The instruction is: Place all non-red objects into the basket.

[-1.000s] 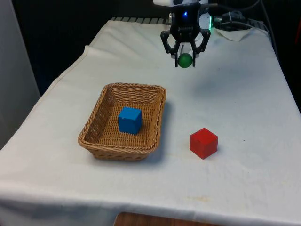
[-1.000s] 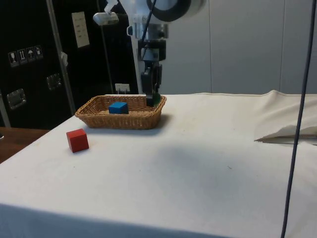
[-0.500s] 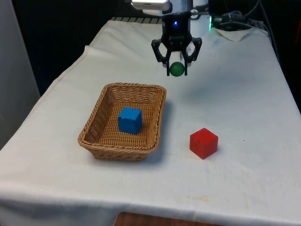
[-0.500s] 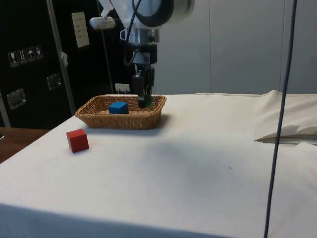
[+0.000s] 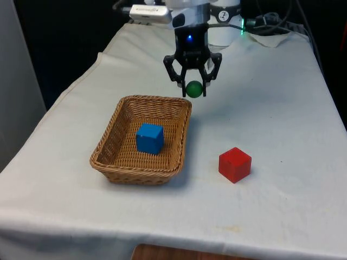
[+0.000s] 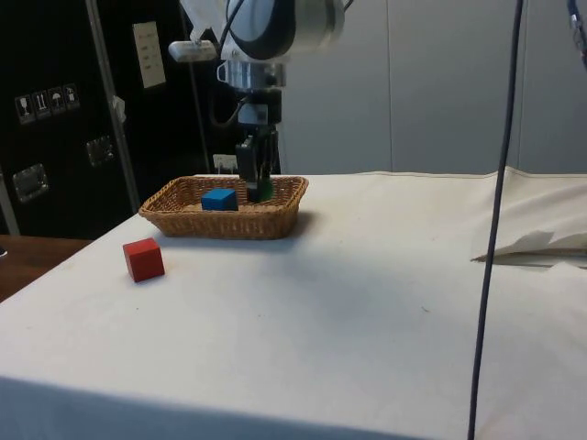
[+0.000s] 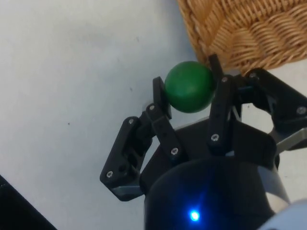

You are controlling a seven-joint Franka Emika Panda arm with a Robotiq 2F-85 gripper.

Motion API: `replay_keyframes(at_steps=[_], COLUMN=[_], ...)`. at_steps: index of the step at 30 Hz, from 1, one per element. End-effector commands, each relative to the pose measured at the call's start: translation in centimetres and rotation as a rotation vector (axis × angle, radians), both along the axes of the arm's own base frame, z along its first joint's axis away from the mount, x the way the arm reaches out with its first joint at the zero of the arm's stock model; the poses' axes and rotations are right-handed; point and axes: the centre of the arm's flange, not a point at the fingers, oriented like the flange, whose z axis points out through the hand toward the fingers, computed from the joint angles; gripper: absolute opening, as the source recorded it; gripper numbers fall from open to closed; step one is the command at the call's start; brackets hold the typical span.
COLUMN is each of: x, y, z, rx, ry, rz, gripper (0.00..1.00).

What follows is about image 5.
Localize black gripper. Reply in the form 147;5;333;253
163;23;223;98

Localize green ball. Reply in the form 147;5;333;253
185;80;203;99

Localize wicker basket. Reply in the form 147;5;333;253
89;95;192;186

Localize blue cube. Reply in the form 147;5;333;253
135;123;165;155

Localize red cube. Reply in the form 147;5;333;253
218;147;252;184

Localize black cable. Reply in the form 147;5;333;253
207;23;243;30

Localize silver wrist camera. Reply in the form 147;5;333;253
128;4;173;24

